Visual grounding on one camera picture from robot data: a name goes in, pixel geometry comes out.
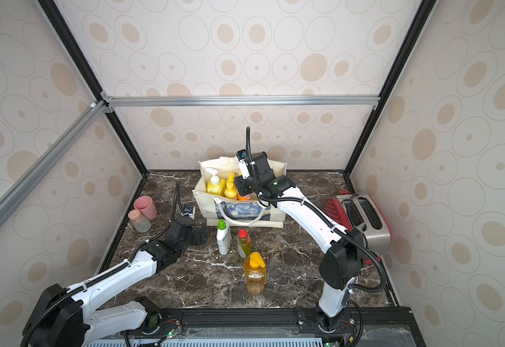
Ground cream Starry Night tote bag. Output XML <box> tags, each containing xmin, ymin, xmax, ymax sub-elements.
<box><xmin>193</xmin><ymin>157</ymin><xmax>286</xmax><ymax>228</ymax></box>

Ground large yellow pump soap bottle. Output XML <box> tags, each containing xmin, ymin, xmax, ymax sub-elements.
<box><xmin>205</xmin><ymin>168</ymin><xmax>226</xmax><ymax>196</ymax></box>

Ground green bottle red cap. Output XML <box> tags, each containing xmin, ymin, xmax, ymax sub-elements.
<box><xmin>237</xmin><ymin>229</ymin><xmax>252</xmax><ymax>260</ymax></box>

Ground amber pump soap bottle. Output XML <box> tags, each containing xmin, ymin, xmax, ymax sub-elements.
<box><xmin>245</xmin><ymin>252</ymin><xmax>267</xmax><ymax>296</ymax></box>

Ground orange soap bottle back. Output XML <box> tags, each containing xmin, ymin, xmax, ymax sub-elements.
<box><xmin>226</xmin><ymin>172</ymin><xmax>235</xmax><ymax>184</ymax></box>

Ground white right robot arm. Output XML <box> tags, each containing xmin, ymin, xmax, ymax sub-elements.
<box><xmin>235</xmin><ymin>150</ymin><xmax>375</xmax><ymax>318</ymax></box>

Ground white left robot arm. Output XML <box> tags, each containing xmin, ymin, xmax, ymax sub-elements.
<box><xmin>20</xmin><ymin>216</ymin><xmax>209</xmax><ymax>346</ymax></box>

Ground white bottle green cap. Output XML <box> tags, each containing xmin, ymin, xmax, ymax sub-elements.
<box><xmin>216</xmin><ymin>220</ymin><xmax>232</xmax><ymax>255</ymax></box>

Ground pink plastic cup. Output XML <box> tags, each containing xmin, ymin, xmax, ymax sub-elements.
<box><xmin>133</xmin><ymin>196</ymin><xmax>158</xmax><ymax>221</ymax></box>

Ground silver aluminium crossbar back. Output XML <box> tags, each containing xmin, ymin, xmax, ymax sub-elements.
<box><xmin>106</xmin><ymin>95</ymin><xmax>380</xmax><ymax>107</ymax></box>

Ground silver aluminium crossbar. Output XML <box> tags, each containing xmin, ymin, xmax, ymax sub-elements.
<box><xmin>106</xmin><ymin>95</ymin><xmax>380</xmax><ymax>107</ymax></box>
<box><xmin>0</xmin><ymin>101</ymin><xmax>106</xmax><ymax>227</ymax></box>

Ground red polka dot toaster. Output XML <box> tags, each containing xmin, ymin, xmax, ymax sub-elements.
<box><xmin>323</xmin><ymin>190</ymin><xmax>392</xmax><ymax>261</ymax></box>

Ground silver aluminium crossbar left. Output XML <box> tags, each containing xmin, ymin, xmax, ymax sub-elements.
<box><xmin>0</xmin><ymin>101</ymin><xmax>106</xmax><ymax>227</ymax></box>

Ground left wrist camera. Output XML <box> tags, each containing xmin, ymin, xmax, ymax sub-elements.
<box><xmin>181</xmin><ymin>204</ymin><xmax>196</xmax><ymax>219</ymax></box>

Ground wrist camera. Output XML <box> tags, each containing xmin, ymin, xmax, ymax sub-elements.
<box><xmin>235</xmin><ymin>149</ymin><xmax>251</xmax><ymax>179</ymax></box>
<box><xmin>181</xmin><ymin>204</ymin><xmax>196</xmax><ymax>219</ymax></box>

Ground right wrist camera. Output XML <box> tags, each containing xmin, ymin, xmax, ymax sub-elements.
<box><xmin>235</xmin><ymin>149</ymin><xmax>251</xmax><ymax>179</ymax></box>

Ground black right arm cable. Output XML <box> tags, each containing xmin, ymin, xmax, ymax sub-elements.
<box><xmin>244</xmin><ymin>126</ymin><xmax>388</xmax><ymax>294</ymax></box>

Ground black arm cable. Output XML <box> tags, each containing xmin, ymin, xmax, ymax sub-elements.
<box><xmin>19</xmin><ymin>181</ymin><xmax>181</xmax><ymax>347</ymax></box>
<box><xmin>244</xmin><ymin>126</ymin><xmax>388</xmax><ymax>294</ymax></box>

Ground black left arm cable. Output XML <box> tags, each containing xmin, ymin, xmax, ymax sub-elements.
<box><xmin>19</xmin><ymin>181</ymin><xmax>181</xmax><ymax>347</ymax></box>

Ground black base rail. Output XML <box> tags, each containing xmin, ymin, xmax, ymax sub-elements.
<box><xmin>106</xmin><ymin>306</ymin><xmax>425</xmax><ymax>346</ymax></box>

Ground black corner frame post right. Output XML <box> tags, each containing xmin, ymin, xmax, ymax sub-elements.
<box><xmin>343</xmin><ymin>0</ymin><xmax>437</xmax><ymax>178</ymax></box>

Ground black corner frame post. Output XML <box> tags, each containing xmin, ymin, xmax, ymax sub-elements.
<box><xmin>343</xmin><ymin>0</ymin><xmax>437</xmax><ymax>178</ymax></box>
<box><xmin>38</xmin><ymin>0</ymin><xmax>148</xmax><ymax>176</ymax></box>

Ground black corner frame post left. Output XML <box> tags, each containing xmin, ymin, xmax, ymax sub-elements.
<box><xmin>38</xmin><ymin>0</ymin><xmax>148</xmax><ymax>176</ymax></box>

